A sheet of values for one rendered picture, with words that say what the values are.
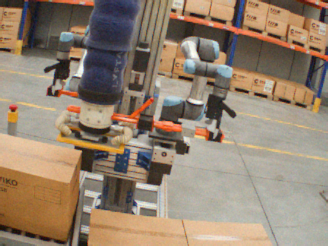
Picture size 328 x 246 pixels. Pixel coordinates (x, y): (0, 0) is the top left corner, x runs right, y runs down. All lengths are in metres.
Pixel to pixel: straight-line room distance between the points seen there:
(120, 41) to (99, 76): 0.19
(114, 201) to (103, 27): 1.51
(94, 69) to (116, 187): 1.22
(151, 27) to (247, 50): 8.22
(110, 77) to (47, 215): 0.80
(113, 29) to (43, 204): 0.96
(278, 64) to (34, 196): 9.56
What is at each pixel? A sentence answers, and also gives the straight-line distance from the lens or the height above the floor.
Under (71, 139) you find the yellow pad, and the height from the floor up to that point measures 1.15.
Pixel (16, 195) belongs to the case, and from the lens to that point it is 1.97.
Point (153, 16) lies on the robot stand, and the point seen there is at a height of 1.75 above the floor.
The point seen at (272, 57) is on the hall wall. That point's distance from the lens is 10.76.
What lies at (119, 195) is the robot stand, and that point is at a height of 0.45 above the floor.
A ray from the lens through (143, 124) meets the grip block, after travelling 1.83.
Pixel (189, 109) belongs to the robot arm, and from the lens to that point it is 2.35.
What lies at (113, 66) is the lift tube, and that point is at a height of 1.52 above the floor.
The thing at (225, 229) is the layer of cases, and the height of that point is 0.54.
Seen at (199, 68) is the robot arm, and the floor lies 1.56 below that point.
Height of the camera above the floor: 1.87
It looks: 19 degrees down
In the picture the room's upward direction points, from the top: 12 degrees clockwise
